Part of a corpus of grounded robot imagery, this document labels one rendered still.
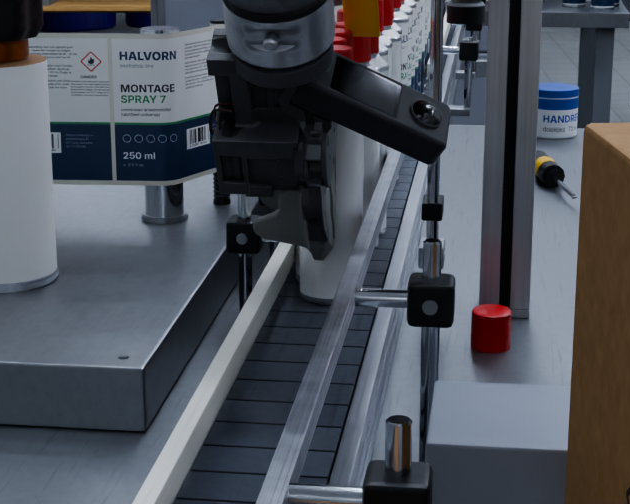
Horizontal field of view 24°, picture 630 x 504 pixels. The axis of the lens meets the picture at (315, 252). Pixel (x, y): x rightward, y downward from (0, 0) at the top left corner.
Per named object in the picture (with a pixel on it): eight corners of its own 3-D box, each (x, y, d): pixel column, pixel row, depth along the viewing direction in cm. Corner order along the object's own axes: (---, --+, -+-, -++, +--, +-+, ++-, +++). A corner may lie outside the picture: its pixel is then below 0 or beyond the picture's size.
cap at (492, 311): (468, 339, 124) (469, 302, 124) (507, 339, 125) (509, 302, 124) (472, 353, 121) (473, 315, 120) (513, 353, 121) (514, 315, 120)
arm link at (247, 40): (337, -43, 100) (325, 30, 94) (341, 12, 103) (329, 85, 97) (229, -44, 101) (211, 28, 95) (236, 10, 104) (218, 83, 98)
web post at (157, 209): (147, 212, 147) (141, 24, 141) (192, 213, 146) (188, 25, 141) (136, 223, 142) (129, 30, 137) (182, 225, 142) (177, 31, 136)
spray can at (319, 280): (310, 284, 123) (310, 41, 117) (370, 290, 121) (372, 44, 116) (291, 302, 118) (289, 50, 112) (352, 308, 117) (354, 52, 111)
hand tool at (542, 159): (525, 172, 187) (526, 149, 186) (548, 171, 187) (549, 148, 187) (561, 210, 168) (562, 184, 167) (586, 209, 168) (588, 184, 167)
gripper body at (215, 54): (235, 135, 112) (218, 7, 104) (346, 138, 111) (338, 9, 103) (220, 203, 107) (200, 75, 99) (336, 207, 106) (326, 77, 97)
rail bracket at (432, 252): (343, 463, 100) (344, 231, 95) (450, 469, 99) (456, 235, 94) (338, 483, 97) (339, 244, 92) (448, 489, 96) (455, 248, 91)
